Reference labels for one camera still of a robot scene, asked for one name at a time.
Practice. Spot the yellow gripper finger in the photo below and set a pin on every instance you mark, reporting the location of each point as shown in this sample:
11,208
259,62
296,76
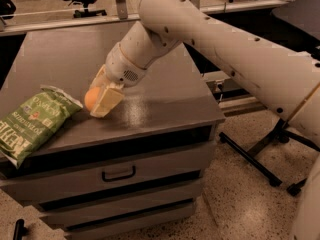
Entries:
100,80
108,99

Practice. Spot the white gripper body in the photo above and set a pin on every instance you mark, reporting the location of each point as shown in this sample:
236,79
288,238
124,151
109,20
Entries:
122,69

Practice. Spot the orange fruit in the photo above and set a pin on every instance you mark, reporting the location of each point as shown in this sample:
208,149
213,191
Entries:
91,98

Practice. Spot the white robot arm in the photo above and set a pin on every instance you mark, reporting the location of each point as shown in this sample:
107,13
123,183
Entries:
286,82

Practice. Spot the green jalapeno chip bag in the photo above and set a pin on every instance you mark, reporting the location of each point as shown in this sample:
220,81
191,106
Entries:
34,122

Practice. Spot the grey drawer cabinet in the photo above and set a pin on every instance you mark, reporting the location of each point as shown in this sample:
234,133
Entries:
165,126

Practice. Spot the black cylinder on floor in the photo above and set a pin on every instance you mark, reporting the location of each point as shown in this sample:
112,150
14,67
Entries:
20,230

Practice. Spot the black drawer handle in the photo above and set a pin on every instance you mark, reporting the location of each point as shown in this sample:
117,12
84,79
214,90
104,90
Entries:
108,177

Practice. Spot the grey metal rail frame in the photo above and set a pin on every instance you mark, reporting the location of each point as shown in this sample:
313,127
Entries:
231,97

